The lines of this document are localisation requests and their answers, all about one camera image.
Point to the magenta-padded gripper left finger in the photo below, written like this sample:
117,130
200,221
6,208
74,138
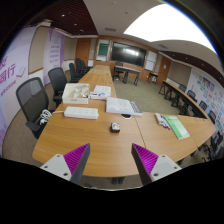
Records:
73,161

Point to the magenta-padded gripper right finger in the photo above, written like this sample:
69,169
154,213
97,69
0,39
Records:
150,163

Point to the black charger block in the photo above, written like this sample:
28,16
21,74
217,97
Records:
115,127

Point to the white marker pack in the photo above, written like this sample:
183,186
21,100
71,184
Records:
161,120

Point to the green booklet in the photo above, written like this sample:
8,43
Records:
176,127

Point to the white power strip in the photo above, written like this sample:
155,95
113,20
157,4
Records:
81,112

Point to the open white cardboard box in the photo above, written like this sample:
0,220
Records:
71,98

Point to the large white book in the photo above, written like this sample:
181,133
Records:
120,106

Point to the small blue and white box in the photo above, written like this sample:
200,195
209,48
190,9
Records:
97,96

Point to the long wooden side table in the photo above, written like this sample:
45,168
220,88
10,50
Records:
183,98

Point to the black mesh office chair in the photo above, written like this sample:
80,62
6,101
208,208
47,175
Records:
58,81
31,100

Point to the white printed paper sheet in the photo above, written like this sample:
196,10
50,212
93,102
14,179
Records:
102,90

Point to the row of black side chairs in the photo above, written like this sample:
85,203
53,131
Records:
203,106

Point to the small wooden side desk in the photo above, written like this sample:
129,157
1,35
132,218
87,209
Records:
152,74

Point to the group of black office chairs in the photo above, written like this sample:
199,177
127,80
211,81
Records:
78,68

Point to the wooden desk with black legs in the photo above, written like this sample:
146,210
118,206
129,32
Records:
126,69

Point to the large ceiling light panel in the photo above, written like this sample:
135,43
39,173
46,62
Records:
166,26

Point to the colourful wall posters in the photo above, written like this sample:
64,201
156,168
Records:
210,93

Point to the large black wall screen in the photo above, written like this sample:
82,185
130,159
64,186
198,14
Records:
128,54

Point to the white and green wall board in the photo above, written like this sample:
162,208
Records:
102,50

